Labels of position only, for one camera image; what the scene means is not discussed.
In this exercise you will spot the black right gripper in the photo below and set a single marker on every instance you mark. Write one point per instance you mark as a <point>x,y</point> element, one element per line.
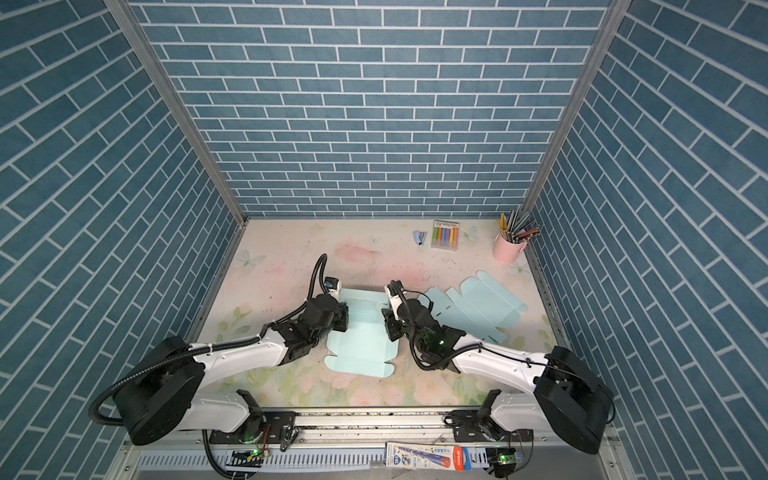
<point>390,323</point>

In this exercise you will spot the light blue flat box stack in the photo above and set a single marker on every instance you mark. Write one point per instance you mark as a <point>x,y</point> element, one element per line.
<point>481,307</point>

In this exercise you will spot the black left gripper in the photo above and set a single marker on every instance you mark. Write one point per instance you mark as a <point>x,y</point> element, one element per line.
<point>343,313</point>

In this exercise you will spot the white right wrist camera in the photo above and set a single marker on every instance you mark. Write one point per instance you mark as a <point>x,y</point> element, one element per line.
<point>395,293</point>

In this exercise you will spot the metal base rail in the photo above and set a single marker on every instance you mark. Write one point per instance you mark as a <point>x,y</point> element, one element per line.
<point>484,425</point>

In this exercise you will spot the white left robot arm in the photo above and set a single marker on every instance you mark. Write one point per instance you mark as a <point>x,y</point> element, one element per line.
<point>169,389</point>

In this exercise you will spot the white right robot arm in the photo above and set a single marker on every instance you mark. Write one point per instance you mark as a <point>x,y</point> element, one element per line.
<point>552,391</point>

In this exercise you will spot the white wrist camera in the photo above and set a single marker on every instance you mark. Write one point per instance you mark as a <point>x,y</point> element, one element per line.
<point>395,293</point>
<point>331,285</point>

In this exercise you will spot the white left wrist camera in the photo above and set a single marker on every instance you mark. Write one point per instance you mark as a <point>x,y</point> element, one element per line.
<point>331,285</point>

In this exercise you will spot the light blue paper box sheet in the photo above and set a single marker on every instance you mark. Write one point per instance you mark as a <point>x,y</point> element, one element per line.
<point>364,348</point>

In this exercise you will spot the pink metal pencil bucket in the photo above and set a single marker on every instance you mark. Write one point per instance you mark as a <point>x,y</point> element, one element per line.
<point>505,251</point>

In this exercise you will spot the pack of coloured highlighters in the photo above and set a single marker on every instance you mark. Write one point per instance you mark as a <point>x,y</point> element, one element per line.
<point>445,235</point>

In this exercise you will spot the white red blue package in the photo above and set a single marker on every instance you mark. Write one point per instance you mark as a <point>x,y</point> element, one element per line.
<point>452,458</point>

